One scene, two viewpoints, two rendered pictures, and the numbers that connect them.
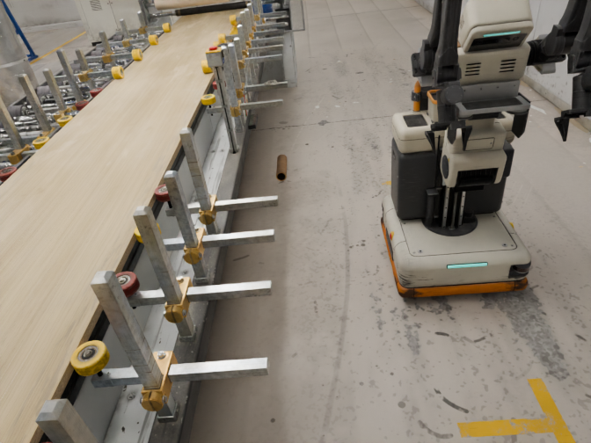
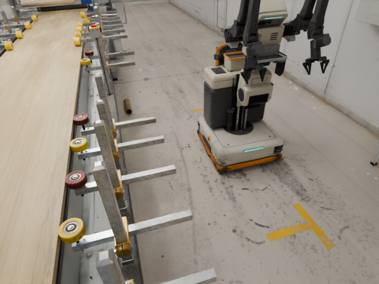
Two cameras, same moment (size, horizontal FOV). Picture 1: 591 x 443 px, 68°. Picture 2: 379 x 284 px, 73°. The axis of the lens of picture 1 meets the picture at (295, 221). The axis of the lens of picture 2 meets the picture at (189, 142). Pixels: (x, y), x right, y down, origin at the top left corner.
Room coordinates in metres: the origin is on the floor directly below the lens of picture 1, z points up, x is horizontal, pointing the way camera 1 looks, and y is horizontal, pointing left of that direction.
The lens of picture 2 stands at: (0.07, 0.33, 1.63)
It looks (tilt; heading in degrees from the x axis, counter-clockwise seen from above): 36 degrees down; 340
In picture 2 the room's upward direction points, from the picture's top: 2 degrees counter-clockwise
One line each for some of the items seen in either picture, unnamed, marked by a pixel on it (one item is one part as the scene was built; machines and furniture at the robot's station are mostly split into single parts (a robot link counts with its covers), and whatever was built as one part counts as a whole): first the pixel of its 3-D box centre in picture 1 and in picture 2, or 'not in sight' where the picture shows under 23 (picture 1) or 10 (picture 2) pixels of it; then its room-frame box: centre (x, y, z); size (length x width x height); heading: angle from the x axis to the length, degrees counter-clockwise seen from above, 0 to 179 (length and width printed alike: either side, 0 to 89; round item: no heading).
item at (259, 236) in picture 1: (210, 242); (122, 147); (1.19, 0.29, 0.83); 0.43 x 0.03 x 0.04; 86
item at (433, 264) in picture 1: (447, 237); (237, 137); (1.84, -0.81, 0.16); 0.67 x 0.64 x 0.25; 175
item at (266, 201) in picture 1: (222, 206); (119, 125); (1.44, 0.27, 0.81); 0.43 x 0.03 x 0.04; 86
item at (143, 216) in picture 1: (168, 281); (112, 172); (0.90, 0.36, 0.92); 0.04 x 0.04 x 0.48; 86
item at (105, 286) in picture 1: (140, 353); (115, 219); (0.65, 0.38, 0.94); 0.04 x 0.04 x 0.48; 86
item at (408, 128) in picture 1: (449, 160); (236, 92); (1.93, -0.82, 0.59); 0.55 x 0.34 x 0.83; 85
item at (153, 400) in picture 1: (159, 380); (122, 236); (0.68, 0.38, 0.81); 0.14 x 0.06 x 0.05; 176
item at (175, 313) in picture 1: (178, 300); (116, 184); (0.93, 0.36, 0.83); 0.14 x 0.06 x 0.05; 176
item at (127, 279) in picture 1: (127, 294); (78, 185); (0.96, 0.51, 0.85); 0.08 x 0.08 x 0.11
